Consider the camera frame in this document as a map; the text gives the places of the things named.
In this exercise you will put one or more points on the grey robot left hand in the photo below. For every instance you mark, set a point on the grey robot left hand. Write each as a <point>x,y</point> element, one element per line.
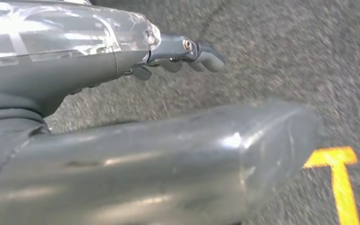
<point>136,170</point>

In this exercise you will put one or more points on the yellow floor tape square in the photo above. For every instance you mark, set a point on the yellow floor tape square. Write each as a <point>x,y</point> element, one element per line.
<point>343,192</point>

